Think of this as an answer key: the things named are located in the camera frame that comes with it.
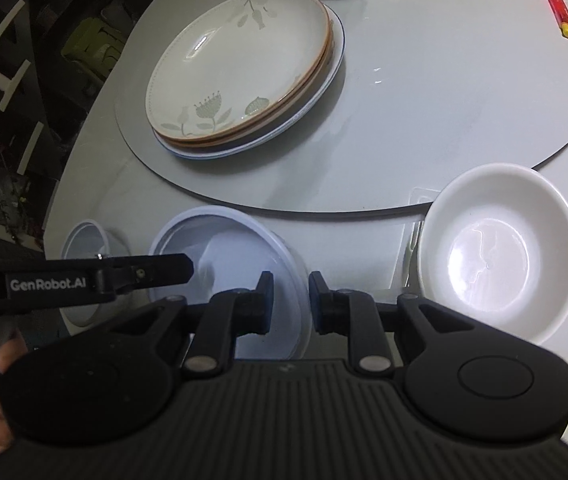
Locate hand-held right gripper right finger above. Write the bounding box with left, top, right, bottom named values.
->
left=309, top=271, right=485, bottom=375

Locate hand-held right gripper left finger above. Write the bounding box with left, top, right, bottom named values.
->
left=99, top=271, right=275, bottom=376

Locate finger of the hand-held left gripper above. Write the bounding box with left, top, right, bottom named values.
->
left=98, top=253, right=195, bottom=295

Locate small white bowl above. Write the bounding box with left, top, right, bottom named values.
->
left=60, top=220, right=132, bottom=328
left=148, top=205, right=311, bottom=361

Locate white plate grey leaf print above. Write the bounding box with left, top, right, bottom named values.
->
left=153, top=20, right=339, bottom=153

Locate beige plate green floral print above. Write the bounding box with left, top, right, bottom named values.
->
left=145, top=0, right=334, bottom=142

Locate white plate red flower print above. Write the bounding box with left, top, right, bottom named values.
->
left=153, top=2, right=346, bottom=162

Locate white ceramic bowl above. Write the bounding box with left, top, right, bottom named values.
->
left=416, top=162, right=568, bottom=346

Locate grey round turntable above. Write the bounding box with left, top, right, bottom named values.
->
left=114, top=0, right=568, bottom=213

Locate stack of green stools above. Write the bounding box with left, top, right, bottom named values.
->
left=60, top=15, right=127, bottom=78

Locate red and yellow lighter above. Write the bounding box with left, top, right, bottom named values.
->
left=548, top=0, right=568, bottom=43

